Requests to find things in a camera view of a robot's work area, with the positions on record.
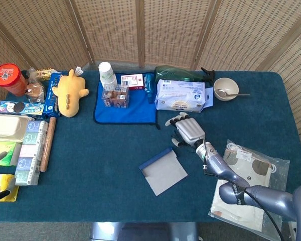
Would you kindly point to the small beige box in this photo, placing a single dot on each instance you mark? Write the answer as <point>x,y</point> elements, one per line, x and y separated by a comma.
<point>46,74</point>

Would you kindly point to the white clamshell food container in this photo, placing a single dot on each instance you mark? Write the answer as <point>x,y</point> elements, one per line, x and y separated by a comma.
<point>5,128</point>

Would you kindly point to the blue plastic bottle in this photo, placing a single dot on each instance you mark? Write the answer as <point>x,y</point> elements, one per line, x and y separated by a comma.
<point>148,86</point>

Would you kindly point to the white paper cup stack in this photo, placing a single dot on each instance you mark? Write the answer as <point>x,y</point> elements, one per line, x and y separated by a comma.
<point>107,74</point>

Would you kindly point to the green bag behind tissues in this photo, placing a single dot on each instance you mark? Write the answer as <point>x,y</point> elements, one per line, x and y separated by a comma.
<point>175,74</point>

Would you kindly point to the metal spoon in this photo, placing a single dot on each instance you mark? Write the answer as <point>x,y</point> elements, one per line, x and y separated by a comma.
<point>237,94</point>

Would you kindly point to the blue cloth with black trim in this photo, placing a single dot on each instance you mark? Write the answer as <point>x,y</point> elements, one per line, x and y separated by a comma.
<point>125,114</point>

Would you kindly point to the red lidded canister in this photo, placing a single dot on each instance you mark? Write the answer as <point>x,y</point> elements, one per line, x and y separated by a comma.
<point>8,79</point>

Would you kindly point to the clear bag with cream garment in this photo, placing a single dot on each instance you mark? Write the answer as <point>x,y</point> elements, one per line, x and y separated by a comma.
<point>256,170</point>

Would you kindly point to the yellow plush toy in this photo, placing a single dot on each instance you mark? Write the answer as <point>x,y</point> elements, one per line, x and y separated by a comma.
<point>69,95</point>

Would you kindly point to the blue sandwich cookie box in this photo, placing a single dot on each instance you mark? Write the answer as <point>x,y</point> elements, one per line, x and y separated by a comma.
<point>20,108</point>

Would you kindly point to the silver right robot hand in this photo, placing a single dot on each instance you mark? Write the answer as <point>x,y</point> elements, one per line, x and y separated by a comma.
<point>190,130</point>

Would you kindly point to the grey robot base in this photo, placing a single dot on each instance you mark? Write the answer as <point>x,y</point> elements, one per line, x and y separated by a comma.
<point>145,232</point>

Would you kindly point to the red and white small box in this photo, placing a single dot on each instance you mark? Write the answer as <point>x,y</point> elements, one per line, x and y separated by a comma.
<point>133,81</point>

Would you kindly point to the wooden rolling pin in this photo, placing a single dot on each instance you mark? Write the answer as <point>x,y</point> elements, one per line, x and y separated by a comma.
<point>48,145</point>

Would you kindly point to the blue cardboard glasses box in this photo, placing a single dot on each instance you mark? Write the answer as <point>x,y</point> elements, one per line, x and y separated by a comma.
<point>165,175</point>

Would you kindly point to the pastel pocket tissue multipack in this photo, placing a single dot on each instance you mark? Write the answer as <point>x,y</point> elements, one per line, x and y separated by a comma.
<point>31,153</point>

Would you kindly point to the long blue biscuit box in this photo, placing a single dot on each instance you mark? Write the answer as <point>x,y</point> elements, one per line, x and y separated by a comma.
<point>52,98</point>

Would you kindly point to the beige bowl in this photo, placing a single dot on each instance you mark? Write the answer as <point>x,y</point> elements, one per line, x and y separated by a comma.
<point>225,86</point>

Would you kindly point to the clear bag of pastry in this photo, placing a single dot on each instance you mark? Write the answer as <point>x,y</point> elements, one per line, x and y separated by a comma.
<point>35,90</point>

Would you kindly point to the white wet wipes pack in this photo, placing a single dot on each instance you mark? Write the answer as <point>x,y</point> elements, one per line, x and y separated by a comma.
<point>180,96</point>

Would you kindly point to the yellow snack bag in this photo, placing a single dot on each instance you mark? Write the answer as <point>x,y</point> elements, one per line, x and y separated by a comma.
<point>5,184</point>

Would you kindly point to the woven folding screen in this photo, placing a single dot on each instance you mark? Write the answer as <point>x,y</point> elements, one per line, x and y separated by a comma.
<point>173,30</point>

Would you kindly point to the green packet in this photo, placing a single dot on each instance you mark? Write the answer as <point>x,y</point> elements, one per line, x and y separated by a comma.
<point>5,150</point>

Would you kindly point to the clear coffee capsule box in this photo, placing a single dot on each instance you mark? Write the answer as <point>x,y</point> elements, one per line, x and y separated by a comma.
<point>115,96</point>

